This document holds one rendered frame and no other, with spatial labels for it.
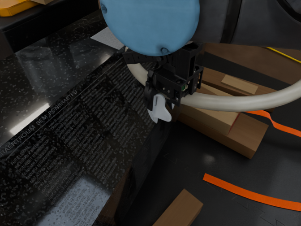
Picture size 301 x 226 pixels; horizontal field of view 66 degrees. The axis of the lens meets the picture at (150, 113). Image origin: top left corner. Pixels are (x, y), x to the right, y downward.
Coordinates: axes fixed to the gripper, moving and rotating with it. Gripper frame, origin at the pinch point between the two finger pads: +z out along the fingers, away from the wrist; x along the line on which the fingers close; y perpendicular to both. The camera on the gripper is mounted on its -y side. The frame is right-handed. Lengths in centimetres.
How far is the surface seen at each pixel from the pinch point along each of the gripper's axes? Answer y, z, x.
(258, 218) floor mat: 35, 86, 37
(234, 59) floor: -42, 85, 151
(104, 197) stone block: -6.1, 26.9, -18.7
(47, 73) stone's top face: -40.4, 4.5, -8.1
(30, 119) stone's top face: -27.1, 5.0, -21.2
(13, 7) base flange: -99, 5, 9
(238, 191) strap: 21, 85, 43
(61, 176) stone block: -14.8, 16.7, -24.1
